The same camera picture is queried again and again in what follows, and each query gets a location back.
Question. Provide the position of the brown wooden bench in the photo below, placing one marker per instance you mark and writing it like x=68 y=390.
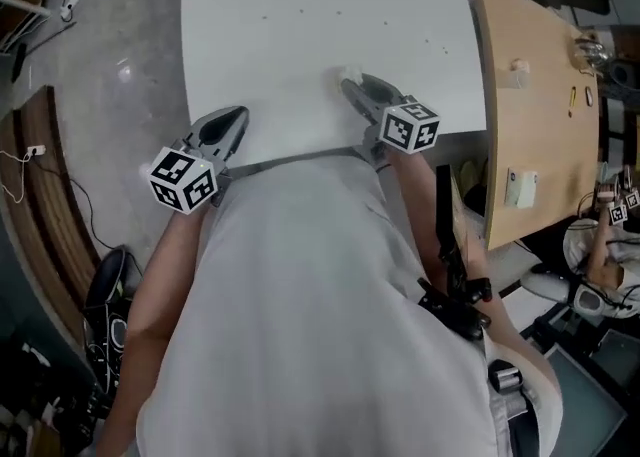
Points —
x=45 y=205

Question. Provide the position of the person's white shirt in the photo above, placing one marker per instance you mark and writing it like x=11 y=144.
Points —
x=310 y=320

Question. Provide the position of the black backpack rig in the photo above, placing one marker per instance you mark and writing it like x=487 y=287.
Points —
x=107 y=295

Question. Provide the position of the small black monitor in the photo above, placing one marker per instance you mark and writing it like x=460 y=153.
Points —
x=445 y=215

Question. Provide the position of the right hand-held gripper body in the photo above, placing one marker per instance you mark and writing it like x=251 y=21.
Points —
x=410 y=125

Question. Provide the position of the yellow pen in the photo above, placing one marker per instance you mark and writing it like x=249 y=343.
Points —
x=573 y=101

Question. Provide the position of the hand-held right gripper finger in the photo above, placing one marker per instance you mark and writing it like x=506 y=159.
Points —
x=382 y=87
x=361 y=101

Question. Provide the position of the grey computer mouse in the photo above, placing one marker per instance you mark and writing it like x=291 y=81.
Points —
x=589 y=96

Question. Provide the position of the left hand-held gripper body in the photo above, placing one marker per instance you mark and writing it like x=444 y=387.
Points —
x=182 y=180

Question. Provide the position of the grey white chair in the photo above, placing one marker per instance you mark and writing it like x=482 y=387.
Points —
x=550 y=287

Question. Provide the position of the person's right forearm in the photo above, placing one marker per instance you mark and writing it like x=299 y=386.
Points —
x=415 y=195

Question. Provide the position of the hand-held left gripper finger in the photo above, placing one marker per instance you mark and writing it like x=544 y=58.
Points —
x=227 y=134
x=215 y=122

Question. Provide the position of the white charger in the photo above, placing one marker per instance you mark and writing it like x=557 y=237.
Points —
x=36 y=150

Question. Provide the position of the white paper wad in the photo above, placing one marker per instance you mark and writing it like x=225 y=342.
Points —
x=520 y=65

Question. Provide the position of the white cloth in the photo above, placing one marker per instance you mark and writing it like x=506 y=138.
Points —
x=347 y=72

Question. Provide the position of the white box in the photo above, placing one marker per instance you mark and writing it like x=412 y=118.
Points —
x=521 y=188

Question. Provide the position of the beige wooden table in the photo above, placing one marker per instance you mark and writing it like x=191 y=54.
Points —
x=540 y=135

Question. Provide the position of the white power strip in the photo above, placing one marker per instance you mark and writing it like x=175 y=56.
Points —
x=70 y=7

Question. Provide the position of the white table top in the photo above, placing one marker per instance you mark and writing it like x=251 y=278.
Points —
x=300 y=45

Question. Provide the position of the black chest-mounted device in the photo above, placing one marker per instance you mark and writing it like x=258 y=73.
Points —
x=455 y=300

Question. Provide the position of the person's left forearm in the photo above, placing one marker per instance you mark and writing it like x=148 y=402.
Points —
x=160 y=275

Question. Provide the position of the grey harness buckle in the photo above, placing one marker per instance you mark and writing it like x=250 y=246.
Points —
x=505 y=376

